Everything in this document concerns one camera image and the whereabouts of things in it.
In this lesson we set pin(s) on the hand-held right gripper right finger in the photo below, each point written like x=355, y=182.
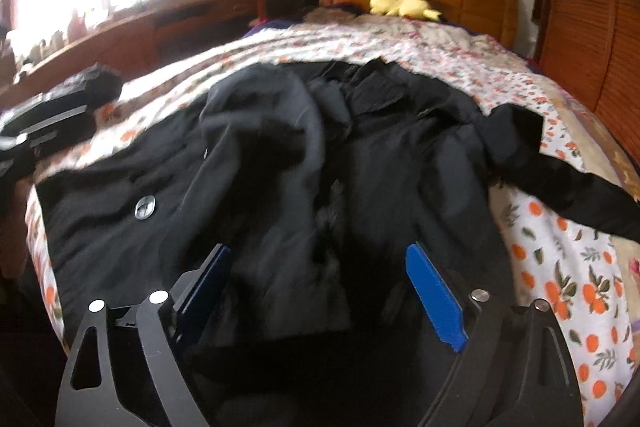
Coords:
x=436, y=299

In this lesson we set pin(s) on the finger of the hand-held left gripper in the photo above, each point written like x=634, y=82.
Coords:
x=95, y=83

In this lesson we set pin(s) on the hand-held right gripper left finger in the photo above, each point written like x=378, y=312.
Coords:
x=204, y=289

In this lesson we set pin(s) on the black coat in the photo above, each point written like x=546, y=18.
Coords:
x=280, y=167

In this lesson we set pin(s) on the long wooden desk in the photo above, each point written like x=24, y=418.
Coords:
x=165, y=24

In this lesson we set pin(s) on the orange fruit print blanket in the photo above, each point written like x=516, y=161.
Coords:
x=550, y=257

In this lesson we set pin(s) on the purple bed sheet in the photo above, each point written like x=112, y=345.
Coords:
x=264, y=25

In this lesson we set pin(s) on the beige floral quilt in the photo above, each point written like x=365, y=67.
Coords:
x=606, y=157

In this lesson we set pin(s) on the yellow plush toy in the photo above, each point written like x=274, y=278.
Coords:
x=402, y=3

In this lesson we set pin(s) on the wooden slatted wardrobe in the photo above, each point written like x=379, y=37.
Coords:
x=585, y=22

